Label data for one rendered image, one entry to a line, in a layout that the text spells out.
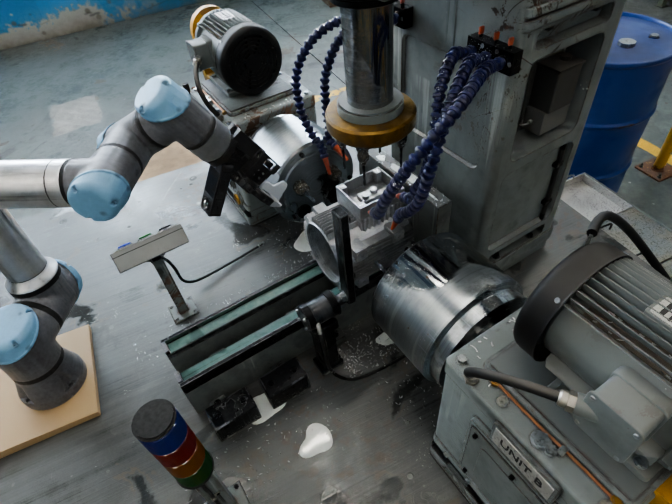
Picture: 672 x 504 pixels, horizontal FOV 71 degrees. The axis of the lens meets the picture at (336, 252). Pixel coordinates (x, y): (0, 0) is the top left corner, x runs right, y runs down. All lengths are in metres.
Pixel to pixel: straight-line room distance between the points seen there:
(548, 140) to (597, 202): 1.23
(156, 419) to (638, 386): 0.59
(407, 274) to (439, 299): 0.08
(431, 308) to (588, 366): 0.29
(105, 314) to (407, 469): 0.91
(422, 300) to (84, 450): 0.82
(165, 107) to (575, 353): 0.67
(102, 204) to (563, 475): 0.73
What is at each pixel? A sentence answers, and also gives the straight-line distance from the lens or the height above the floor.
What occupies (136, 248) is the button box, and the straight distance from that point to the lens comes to 1.17.
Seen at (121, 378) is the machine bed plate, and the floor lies 0.80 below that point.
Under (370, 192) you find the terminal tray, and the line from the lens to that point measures 1.08.
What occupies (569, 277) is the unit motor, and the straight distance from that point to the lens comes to 0.63.
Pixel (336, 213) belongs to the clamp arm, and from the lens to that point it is 0.85.
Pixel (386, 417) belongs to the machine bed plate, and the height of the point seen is 0.80.
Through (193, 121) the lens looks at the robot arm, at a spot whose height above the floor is 1.43.
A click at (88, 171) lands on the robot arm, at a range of 0.78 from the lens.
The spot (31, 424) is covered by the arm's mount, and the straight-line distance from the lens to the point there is 1.34.
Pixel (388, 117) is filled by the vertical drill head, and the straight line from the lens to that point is 0.91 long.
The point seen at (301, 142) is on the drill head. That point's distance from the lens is 1.20.
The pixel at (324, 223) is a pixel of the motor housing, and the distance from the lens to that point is 1.05.
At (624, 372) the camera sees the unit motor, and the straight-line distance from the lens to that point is 0.62.
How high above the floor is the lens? 1.81
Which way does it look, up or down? 46 degrees down
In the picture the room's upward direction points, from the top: 7 degrees counter-clockwise
